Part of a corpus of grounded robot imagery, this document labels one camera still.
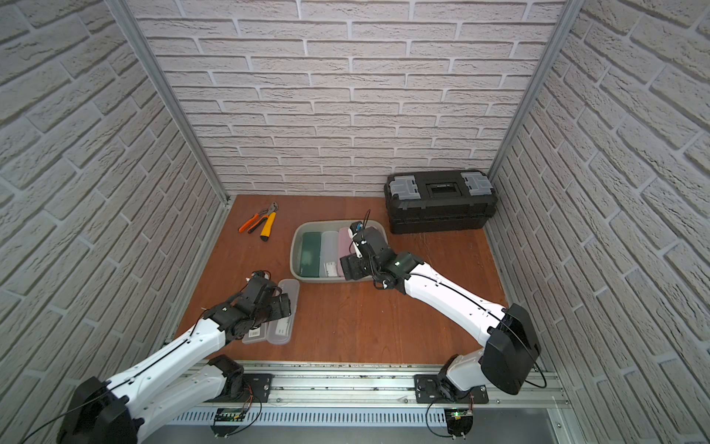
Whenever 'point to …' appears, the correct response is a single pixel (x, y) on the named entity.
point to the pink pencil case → (346, 246)
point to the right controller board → (459, 421)
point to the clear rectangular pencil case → (255, 335)
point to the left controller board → (226, 420)
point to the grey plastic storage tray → (313, 226)
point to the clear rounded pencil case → (279, 331)
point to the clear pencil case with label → (329, 254)
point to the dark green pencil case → (311, 254)
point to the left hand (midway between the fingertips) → (281, 300)
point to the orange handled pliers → (263, 215)
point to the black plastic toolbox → (439, 201)
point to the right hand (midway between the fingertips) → (358, 257)
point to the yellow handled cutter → (269, 223)
